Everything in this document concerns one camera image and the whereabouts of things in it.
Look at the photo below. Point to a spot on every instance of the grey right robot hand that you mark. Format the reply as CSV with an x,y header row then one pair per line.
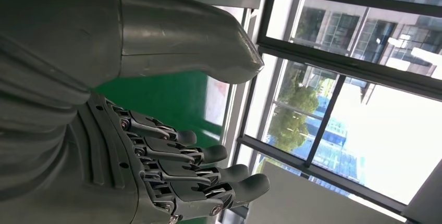
x,y
155,36

